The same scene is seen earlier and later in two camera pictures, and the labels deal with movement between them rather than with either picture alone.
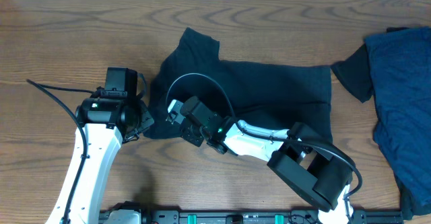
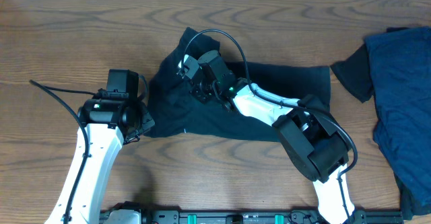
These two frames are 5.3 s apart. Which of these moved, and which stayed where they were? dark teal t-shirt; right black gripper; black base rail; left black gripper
Moved: right black gripper
Stayed: left black gripper; black base rail; dark teal t-shirt
